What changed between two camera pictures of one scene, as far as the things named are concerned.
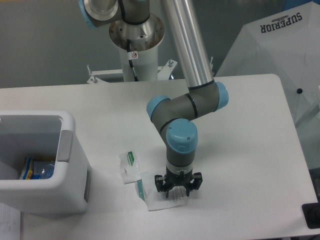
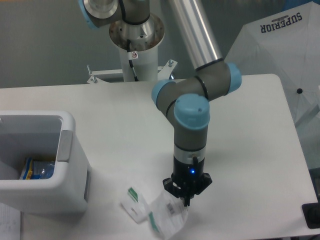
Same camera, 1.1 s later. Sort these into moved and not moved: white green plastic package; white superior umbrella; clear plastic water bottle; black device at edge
Moved: white green plastic package
Not moved: clear plastic water bottle; white superior umbrella; black device at edge
